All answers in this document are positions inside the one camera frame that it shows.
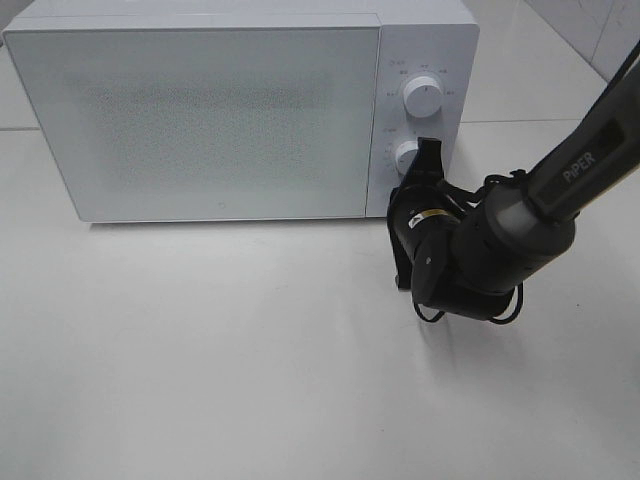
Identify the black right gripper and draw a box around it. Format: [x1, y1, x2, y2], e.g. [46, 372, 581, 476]
[386, 137, 458, 290]

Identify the white round knob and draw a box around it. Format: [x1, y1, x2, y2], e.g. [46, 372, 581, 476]
[402, 73, 444, 118]
[394, 140, 419, 176]

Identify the white microwave door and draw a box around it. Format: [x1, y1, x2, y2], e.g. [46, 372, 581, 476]
[7, 28, 378, 223]

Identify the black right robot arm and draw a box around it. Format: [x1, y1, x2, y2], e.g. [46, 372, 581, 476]
[386, 65, 639, 324]

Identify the white microwave oven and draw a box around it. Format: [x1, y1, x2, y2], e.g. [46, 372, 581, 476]
[2, 1, 480, 222]

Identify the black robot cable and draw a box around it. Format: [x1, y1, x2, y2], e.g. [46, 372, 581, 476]
[412, 37, 640, 325]

